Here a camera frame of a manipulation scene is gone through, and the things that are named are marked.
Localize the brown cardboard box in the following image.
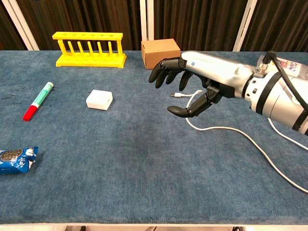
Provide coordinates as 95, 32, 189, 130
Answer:
141, 38, 181, 70

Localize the white usb cable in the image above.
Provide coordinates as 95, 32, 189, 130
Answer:
170, 90, 308, 193

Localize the white charger block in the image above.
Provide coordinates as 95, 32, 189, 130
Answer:
86, 90, 113, 111

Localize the yellow test tube rack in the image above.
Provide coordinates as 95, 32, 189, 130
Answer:
52, 31, 127, 69

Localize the blue cookie packet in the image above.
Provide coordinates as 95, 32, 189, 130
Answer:
0, 146, 39, 176

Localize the upright white frame post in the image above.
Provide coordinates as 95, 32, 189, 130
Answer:
139, 0, 155, 50

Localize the dark brown curtain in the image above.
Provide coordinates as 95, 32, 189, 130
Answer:
0, 0, 308, 52

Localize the green marker with red cap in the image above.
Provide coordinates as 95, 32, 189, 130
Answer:
22, 81, 54, 122

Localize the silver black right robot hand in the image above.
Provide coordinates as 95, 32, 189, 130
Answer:
148, 50, 256, 118

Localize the slanted white frame post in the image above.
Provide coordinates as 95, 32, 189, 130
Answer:
0, 0, 40, 51
232, 0, 258, 52

